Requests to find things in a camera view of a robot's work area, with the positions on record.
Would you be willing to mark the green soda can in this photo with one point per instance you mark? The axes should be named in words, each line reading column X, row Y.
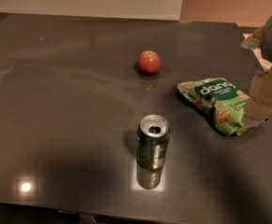
column 153, row 135

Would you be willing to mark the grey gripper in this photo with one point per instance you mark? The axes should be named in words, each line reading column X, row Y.
column 260, row 102

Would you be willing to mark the red apple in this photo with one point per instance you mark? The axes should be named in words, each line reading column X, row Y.
column 148, row 62

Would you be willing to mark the green chip bag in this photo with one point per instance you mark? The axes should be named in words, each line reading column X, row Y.
column 220, row 100

